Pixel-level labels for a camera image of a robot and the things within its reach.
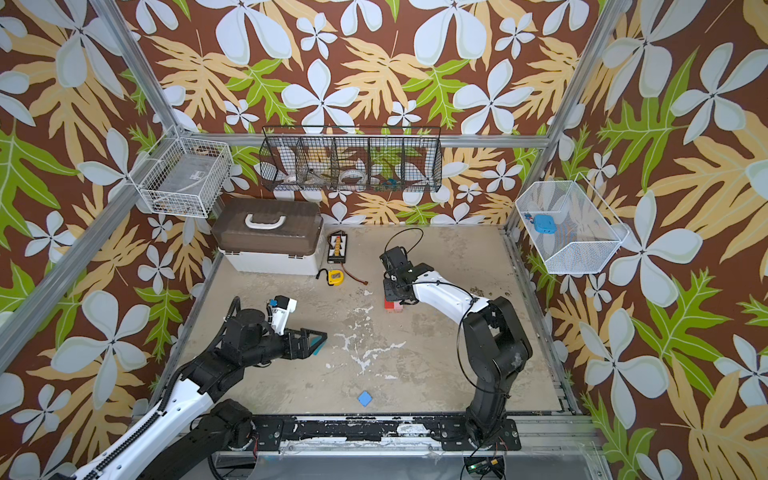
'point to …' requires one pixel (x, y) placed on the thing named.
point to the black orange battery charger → (337, 247)
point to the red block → (388, 305)
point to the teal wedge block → (314, 341)
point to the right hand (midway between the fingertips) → (392, 289)
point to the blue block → (364, 398)
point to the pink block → (398, 308)
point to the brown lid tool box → (273, 236)
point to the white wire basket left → (182, 175)
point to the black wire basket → (353, 158)
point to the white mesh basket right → (570, 230)
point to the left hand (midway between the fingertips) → (315, 332)
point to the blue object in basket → (544, 224)
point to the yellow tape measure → (336, 277)
